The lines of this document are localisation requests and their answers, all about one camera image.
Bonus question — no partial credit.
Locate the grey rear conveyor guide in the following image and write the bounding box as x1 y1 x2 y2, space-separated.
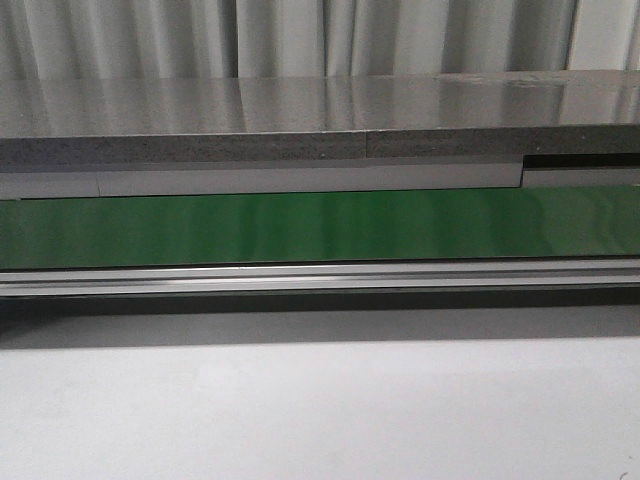
1 153 639 200

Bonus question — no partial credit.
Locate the green conveyor belt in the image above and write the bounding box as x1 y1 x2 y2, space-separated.
1 186 639 270

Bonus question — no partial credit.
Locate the aluminium front conveyor rail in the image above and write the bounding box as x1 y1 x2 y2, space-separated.
1 258 639 298

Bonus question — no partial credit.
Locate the white pleated curtain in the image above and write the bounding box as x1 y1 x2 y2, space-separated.
1 1 639 80

